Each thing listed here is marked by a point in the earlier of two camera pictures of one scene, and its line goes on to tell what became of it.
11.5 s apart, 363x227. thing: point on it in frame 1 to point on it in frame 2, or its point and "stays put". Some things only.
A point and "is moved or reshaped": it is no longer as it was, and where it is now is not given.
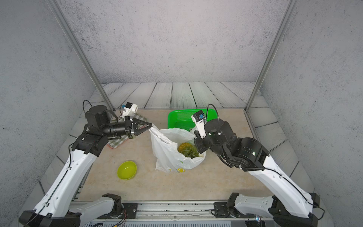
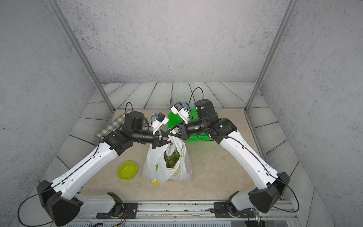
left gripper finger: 142,129 to 157,142
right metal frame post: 286,21 stays put
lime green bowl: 126,170 stays put
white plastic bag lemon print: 166,143 is moved or reshaped
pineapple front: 188,150 to 171,160
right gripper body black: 203,144 to 185,136
